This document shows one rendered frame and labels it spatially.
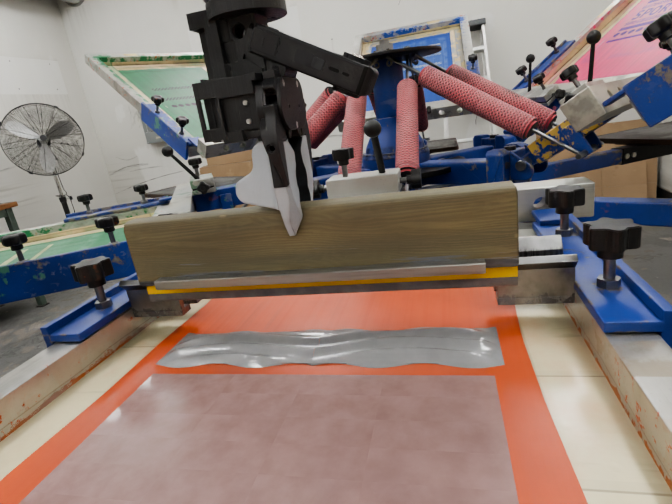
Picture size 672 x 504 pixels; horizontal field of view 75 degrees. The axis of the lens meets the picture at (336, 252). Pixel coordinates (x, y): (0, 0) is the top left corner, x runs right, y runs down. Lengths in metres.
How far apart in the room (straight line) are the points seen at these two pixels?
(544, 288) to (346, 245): 0.20
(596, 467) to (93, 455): 0.37
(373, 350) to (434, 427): 0.11
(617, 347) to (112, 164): 5.82
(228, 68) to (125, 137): 5.39
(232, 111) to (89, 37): 5.58
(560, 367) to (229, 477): 0.28
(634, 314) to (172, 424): 0.39
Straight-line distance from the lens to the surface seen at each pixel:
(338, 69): 0.41
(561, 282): 0.48
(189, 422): 0.42
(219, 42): 0.45
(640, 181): 4.86
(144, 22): 5.58
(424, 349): 0.44
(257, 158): 0.43
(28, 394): 0.53
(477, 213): 0.42
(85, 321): 0.59
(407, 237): 0.42
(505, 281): 0.45
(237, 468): 0.36
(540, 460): 0.34
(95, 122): 6.04
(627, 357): 0.39
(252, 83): 0.42
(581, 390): 0.41
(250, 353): 0.49
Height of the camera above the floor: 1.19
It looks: 18 degrees down
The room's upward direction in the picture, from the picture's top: 9 degrees counter-clockwise
